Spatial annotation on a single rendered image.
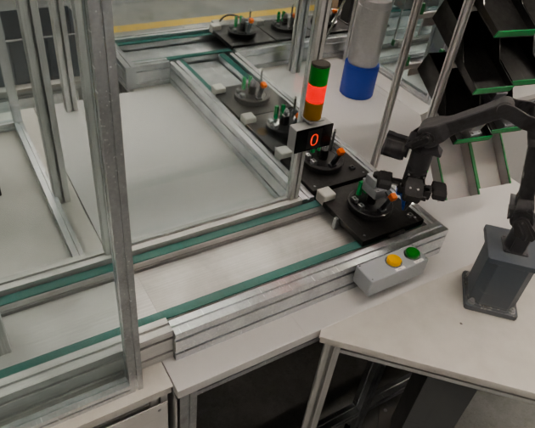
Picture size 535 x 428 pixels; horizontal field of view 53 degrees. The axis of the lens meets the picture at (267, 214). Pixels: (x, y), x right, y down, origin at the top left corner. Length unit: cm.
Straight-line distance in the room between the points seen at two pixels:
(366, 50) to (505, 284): 126
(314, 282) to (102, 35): 89
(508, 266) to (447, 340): 25
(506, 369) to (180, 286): 87
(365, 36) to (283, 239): 113
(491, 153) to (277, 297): 94
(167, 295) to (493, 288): 88
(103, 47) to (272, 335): 89
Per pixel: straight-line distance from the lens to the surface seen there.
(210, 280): 145
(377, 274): 149
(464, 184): 184
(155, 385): 133
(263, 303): 137
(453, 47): 162
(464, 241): 187
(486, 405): 259
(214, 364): 136
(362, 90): 252
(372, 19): 240
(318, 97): 145
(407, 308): 158
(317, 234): 163
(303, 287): 142
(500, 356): 158
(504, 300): 164
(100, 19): 77
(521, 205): 148
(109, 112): 82
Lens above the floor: 198
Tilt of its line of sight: 39 degrees down
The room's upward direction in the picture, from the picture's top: 7 degrees clockwise
